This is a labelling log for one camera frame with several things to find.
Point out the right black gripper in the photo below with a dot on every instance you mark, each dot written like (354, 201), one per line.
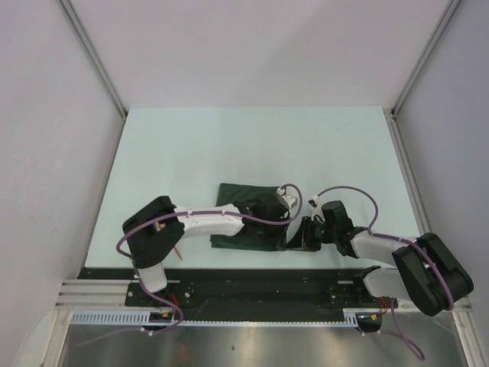
(302, 239)

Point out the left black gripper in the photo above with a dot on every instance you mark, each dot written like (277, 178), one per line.
(276, 240)

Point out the dark green cloth napkin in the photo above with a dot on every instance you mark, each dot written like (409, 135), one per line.
(230, 193)

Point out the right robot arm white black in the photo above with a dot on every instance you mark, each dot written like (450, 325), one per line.
(422, 270)

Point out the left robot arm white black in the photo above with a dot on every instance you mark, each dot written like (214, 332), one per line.
(153, 232)

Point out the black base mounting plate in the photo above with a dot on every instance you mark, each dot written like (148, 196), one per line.
(251, 294)

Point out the orange plastic fork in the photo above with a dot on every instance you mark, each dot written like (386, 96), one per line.
(175, 249)

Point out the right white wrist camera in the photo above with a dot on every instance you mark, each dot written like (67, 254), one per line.
(317, 214)

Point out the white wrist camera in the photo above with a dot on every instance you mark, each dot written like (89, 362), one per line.
(317, 214)
(288, 201)

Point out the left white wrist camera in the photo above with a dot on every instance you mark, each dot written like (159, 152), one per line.
(288, 201)

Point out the right aluminium table rail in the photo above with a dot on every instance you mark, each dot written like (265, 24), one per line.
(417, 203)

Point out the white slotted cable duct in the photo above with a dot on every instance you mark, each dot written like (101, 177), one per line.
(152, 319)

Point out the right aluminium frame post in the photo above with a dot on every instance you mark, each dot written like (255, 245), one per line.
(448, 15)

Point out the aluminium frame post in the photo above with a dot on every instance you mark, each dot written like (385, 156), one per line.
(448, 15)
(82, 35)

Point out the left aluminium frame post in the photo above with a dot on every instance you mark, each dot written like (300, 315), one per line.
(82, 35)

